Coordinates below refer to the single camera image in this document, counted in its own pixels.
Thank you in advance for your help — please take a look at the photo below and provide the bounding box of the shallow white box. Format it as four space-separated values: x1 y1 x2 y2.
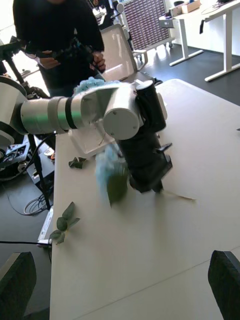
67 84 169 160

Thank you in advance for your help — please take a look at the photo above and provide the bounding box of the cardboard box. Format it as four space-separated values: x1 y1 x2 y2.
181 0 202 14

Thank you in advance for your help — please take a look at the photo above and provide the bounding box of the person's left hand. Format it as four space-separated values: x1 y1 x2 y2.
91 51 107 74

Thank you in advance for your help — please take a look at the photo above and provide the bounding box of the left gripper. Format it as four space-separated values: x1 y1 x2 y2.
123 154 165 194

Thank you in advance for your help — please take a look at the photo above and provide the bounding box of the white power strip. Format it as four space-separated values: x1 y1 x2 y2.
36 206 55 248

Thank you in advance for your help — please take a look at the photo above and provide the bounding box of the dark small-drawer cabinet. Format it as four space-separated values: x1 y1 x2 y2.
122 0 176 51

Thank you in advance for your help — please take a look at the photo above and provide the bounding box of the person's right hand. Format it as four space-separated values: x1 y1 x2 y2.
38 50 62 70

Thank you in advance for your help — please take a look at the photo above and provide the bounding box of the white desk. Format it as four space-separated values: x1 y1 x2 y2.
158 9 205 67
199 0 240 83

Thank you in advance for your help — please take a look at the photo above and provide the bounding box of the black tripod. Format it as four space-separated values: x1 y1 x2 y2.
0 36 52 211

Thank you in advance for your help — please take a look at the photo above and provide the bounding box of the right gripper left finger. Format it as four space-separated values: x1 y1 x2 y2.
0 251 38 320

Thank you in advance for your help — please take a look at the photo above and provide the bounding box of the grey cable coil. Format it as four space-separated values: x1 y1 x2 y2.
23 193 52 216

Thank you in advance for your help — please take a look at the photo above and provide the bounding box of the pale blue flower with stem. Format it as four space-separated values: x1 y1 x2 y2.
94 143 198 209
73 76 118 95

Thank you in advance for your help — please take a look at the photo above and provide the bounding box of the person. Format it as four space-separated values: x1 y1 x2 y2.
12 0 107 98

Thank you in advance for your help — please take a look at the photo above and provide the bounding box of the green leaf twig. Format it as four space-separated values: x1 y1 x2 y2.
68 156 88 170
49 201 81 245

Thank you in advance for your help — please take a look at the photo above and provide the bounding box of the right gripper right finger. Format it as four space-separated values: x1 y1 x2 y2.
207 249 240 320

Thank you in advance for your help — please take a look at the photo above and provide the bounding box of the black handheld device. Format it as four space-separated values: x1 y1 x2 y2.
24 37 95 66

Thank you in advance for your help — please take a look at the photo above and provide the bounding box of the black cable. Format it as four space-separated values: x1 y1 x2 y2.
0 239 52 248

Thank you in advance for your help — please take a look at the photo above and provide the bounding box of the white office chair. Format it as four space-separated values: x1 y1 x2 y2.
99 23 163 87

